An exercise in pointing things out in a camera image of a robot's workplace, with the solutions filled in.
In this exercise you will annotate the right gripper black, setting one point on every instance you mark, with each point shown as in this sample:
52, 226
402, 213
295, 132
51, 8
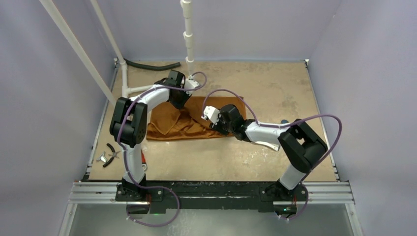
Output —
216, 125

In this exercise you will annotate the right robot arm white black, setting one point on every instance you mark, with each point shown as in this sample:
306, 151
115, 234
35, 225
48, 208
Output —
301, 144

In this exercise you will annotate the white ceramic spoon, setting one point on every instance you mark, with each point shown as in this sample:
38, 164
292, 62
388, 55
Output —
271, 146

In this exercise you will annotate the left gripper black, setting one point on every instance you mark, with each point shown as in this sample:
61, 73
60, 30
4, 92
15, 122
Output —
181, 105

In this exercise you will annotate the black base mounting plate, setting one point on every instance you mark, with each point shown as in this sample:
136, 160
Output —
263, 196

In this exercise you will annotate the orange cloth napkin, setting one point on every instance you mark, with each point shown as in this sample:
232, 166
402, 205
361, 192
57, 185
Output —
167, 123

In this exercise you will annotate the red handled adjustable wrench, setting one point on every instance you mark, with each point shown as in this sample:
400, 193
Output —
143, 160

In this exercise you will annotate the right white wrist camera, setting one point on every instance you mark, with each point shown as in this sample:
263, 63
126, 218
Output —
210, 113

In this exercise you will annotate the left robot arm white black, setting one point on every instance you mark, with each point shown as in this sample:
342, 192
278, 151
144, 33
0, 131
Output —
130, 121

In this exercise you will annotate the aluminium extrusion rail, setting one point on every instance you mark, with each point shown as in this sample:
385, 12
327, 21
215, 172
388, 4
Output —
105, 193

